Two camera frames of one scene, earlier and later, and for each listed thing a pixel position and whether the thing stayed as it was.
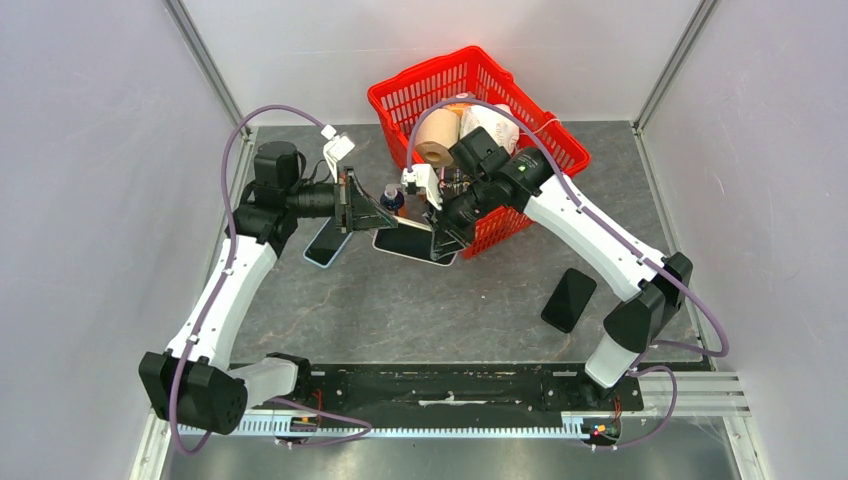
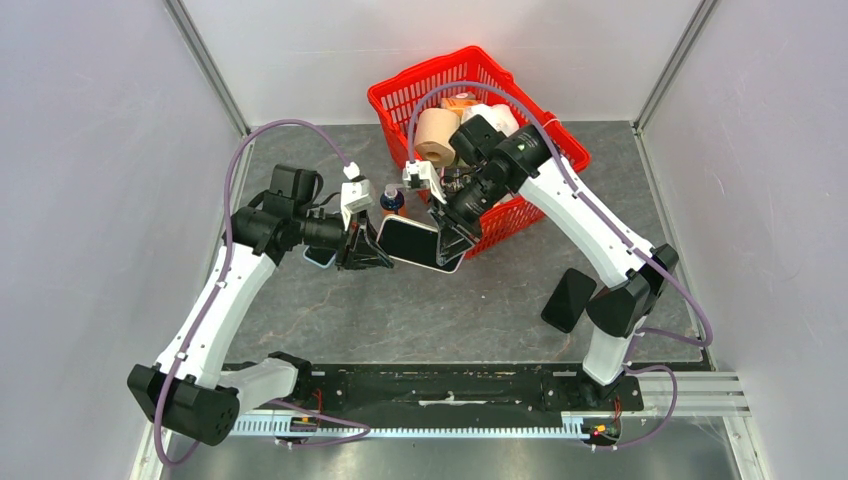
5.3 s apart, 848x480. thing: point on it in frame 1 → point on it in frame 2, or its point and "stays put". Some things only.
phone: (410, 239) stays put
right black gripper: (445, 241) stays put
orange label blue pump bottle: (393, 199) stays put
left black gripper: (367, 215) → (361, 238)
